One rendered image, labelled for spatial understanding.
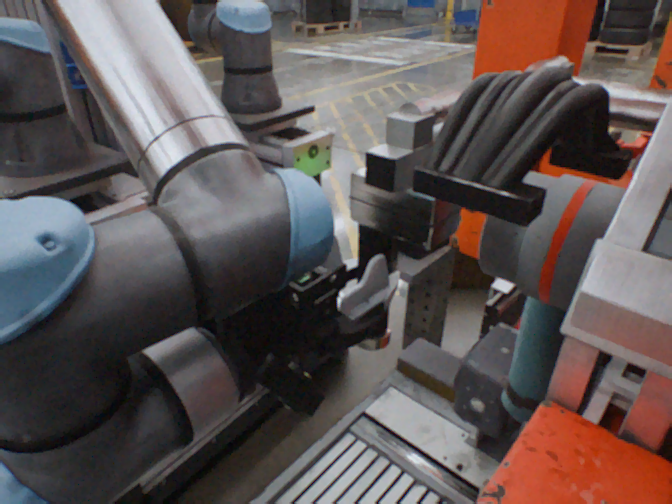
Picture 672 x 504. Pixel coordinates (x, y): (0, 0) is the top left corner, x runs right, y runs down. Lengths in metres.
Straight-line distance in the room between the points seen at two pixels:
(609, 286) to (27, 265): 0.27
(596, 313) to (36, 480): 0.30
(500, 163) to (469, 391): 0.79
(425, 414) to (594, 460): 1.09
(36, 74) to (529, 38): 0.83
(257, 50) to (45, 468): 0.99
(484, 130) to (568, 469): 0.22
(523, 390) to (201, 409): 0.58
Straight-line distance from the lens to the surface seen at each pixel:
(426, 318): 1.53
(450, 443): 1.33
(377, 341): 0.52
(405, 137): 0.40
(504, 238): 0.53
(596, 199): 0.53
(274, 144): 1.13
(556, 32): 0.99
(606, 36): 9.07
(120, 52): 0.36
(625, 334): 0.29
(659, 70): 2.92
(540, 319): 0.73
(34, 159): 0.92
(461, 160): 0.36
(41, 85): 0.91
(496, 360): 1.07
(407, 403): 1.39
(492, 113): 0.36
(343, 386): 1.53
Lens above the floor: 1.11
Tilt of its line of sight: 31 degrees down
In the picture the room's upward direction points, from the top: straight up
